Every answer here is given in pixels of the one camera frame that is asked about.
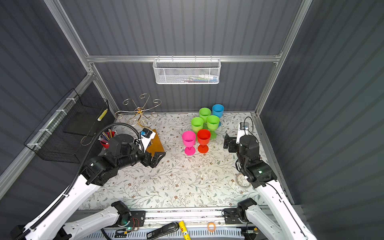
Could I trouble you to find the wooden base wire glass rack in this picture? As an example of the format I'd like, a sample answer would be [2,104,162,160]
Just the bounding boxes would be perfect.
[114,93,165,157]

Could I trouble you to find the green wine glass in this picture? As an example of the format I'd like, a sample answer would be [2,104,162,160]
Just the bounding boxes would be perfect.
[207,115,220,140]
[191,117,204,134]
[199,108,212,124]

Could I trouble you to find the red wine glass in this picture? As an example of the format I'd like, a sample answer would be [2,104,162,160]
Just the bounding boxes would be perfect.
[197,129,211,154]

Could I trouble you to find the blue wine glass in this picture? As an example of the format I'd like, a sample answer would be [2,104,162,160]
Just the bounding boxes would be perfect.
[212,104,225,119]

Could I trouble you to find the pink wine glass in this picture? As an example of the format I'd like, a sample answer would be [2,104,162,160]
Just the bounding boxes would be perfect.
[182,131,196,156]

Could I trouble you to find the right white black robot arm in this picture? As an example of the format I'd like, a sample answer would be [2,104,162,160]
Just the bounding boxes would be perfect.
[223,134,316,240]

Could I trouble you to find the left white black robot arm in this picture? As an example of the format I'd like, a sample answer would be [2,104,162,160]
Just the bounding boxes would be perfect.
[11,128,165,240]

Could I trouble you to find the clear tape roll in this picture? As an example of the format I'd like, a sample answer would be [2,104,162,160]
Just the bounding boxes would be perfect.
[235,173,252,189]

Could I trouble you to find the red pencil cup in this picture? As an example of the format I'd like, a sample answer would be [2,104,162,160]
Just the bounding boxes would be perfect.
[98,129,117,149]

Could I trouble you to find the yellow marker in black basket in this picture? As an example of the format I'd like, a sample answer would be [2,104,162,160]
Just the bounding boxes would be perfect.
[97,109,109,122]

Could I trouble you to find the yellow glue tube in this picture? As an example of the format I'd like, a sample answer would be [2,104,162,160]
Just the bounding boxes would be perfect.
[179,221,191,240]

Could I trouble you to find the black stapler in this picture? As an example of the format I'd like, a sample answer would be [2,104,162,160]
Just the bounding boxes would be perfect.
[147,222,180,240]

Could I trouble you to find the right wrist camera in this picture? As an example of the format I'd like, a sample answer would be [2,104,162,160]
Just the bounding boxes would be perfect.
[236,122,249,144]

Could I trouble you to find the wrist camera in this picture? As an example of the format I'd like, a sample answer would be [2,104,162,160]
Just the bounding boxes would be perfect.
[140,128,156,151]
[236,122,249,144]

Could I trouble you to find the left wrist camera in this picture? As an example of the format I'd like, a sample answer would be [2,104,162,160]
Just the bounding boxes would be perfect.
[140,128,156,151]

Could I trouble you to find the black wire wall basket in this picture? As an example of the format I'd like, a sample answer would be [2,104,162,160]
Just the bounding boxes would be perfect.
[24,89,114,164]

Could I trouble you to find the white wire wall basket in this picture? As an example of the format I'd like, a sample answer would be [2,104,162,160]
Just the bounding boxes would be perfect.
[153,57,222,85]

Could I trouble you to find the black corrugated cable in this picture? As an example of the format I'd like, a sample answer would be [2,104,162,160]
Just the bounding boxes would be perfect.
[14,122,145,240]

